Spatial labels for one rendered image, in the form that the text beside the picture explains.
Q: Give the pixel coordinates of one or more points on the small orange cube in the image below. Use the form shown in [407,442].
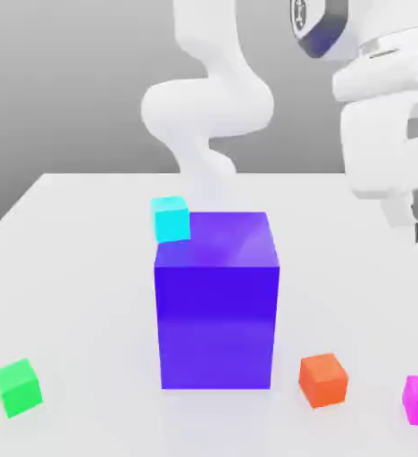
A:
[323,382]

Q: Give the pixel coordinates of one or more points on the large blue box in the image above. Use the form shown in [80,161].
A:
[216,321]

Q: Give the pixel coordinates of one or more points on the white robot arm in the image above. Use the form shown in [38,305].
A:
[209,107]

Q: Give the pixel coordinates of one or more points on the small cyan cube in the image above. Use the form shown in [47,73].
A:
[171,221]

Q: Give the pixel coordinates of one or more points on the small green cube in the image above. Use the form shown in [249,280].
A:
[18,389]

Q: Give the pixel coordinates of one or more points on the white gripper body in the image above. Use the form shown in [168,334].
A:
[373,153]

